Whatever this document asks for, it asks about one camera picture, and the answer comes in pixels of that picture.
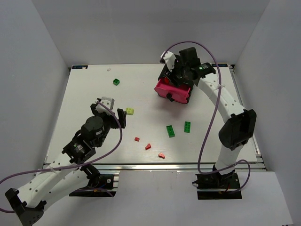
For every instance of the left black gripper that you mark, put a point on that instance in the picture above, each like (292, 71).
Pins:
(109, 117)

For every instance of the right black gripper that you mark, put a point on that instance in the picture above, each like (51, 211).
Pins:
(175, 76)

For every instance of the pink drawer with black knob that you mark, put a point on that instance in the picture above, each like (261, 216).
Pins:
(173, 95)

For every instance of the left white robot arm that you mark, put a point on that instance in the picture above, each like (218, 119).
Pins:
(71, 167)

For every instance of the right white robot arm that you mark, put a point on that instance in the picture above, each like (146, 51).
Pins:
(239, 122)

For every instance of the lime green lego brick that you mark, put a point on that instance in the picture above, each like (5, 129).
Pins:
(130, 111)

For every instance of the black drawer housing box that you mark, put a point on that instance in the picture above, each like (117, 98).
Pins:
(174, 80)

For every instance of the blue label sticker right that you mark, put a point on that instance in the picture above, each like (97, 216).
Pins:
(220, 65)

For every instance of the blue label sticker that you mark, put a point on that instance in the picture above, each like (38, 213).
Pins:
(220, 65)
(74, 67)

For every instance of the small dark green lego cube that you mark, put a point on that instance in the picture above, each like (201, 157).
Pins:
(116, 82)

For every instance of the long green lego brick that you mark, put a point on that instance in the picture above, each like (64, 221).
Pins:
(187, 126)
(170, 131)

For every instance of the blue label sticker left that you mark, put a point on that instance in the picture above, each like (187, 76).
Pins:
(74, 67)

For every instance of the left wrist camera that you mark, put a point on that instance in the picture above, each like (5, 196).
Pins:
(103, 103)

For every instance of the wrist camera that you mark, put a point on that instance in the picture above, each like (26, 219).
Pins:
(168, 58)
(103, 103)

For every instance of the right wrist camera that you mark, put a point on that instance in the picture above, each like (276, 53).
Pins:
(168, 58)

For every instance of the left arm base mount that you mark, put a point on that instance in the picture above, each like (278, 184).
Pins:
(98, 184)

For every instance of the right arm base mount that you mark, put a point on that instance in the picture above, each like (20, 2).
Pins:
(218, 187)

